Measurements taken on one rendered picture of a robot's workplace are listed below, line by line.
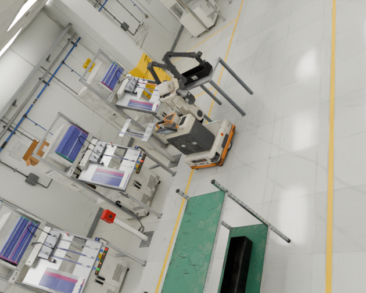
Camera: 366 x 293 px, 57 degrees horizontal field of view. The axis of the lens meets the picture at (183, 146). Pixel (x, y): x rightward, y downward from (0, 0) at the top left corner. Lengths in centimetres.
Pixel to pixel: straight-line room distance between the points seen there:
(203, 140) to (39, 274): 255
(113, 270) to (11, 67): 402
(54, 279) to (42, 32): 482
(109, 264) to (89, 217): 193
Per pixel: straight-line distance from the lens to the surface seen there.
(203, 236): 267
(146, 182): 538
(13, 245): 454
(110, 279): 491
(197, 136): 435
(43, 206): 632
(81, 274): 442
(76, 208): 655
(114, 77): 586
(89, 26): 750
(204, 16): 843
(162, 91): 450
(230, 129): 476
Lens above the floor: 263
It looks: 27 degrees down
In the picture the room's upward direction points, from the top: 51 degrees counter-clockwise
